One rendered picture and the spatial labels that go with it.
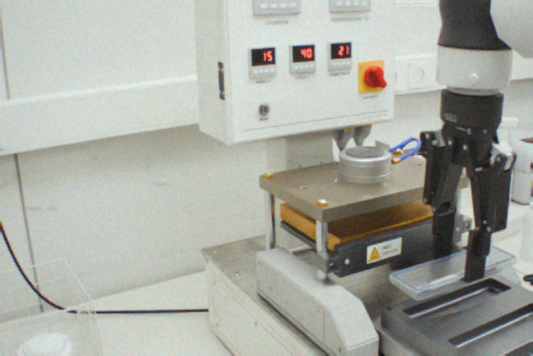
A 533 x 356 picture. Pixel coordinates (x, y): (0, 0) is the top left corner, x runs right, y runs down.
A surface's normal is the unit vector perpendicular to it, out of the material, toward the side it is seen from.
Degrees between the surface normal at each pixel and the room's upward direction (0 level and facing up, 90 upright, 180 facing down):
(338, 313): 41
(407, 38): 90
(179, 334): 0
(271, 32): 90
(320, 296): 0
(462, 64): 90
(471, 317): 0
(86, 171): 90
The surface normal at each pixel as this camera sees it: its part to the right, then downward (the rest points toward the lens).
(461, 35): -0.67, -0.04
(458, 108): -0.71, 0.22
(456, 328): -0.03, -0.96
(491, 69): 0.21, 0.29
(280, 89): 0.48, 0.24
